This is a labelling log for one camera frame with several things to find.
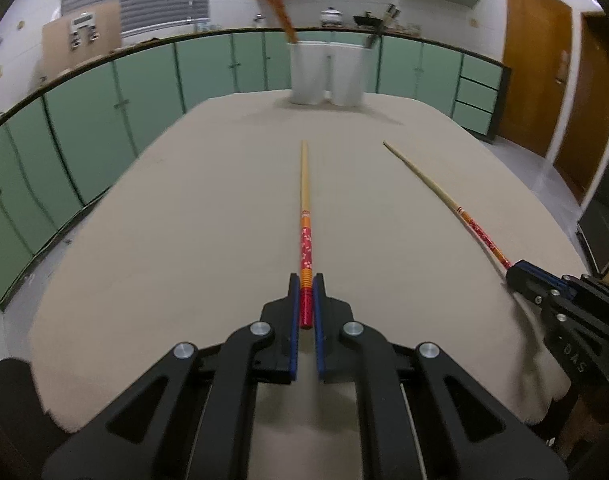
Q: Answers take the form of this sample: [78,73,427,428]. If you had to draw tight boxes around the wooden door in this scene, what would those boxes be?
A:
[498,0,572,156]

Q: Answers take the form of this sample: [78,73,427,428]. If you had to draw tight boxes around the white cooking pot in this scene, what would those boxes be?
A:
[319,6,343,27]

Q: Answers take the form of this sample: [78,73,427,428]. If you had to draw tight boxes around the green lower cabinets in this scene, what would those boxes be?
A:
[0,28,510,307]

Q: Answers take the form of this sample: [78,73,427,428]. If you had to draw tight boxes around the red orange chopstick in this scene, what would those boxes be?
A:
[382,141,511,271]
[300,141,313,330]

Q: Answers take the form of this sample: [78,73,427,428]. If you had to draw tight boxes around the beige tablecloth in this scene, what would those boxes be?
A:
[30,91,584,479]

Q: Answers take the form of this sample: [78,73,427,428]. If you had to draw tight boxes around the black wok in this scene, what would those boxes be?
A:
[353,11,382,30]

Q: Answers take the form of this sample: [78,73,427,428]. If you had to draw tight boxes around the black chopstick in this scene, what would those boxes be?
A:
[364,3,400,49]

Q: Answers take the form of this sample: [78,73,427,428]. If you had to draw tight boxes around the white double utensil holder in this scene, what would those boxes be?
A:
[289,41,374,108]

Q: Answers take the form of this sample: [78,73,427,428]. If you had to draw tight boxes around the red-tipped wooden chopstick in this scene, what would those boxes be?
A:
[266,0,299,44]

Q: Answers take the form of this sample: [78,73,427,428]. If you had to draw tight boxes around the brown wooden board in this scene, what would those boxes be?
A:
[42,0,122,78]

